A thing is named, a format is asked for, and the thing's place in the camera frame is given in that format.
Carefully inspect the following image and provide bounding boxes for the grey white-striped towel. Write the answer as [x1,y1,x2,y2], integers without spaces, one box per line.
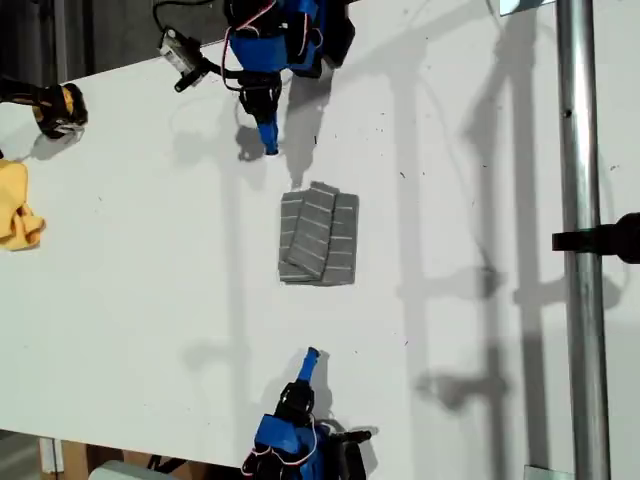
[277,180,360,287]

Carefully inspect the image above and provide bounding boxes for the white box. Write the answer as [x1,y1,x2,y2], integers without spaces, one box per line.
[88,459,174,480]

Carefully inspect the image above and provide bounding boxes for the black and yellow clamp tool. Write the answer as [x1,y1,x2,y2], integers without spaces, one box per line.
[0,74,89,142]

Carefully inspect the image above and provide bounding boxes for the brown cardboard box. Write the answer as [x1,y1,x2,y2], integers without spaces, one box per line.
[62,440,244,480]

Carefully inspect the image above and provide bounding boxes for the white table leg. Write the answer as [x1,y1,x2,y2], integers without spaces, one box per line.
[38,435,65,475]

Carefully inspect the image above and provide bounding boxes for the yellow cloth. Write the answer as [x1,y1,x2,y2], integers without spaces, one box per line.
[0,158,47,252]

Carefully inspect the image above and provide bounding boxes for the short black camera stalk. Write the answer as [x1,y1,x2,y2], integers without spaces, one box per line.
[173,55,241,94]
[329,427,374,447]

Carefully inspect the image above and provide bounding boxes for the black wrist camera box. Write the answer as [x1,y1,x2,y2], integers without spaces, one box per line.
[158,27,199,74]
[342,442,369,479]

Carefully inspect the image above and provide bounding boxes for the black camera cable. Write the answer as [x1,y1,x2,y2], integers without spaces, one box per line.
[152,0,226,36]

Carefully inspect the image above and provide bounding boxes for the steel post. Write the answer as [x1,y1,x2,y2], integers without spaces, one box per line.
[555,0,612,480]

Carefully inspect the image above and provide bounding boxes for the black post clamp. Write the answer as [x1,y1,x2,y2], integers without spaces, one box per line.
[551,211,640,265]

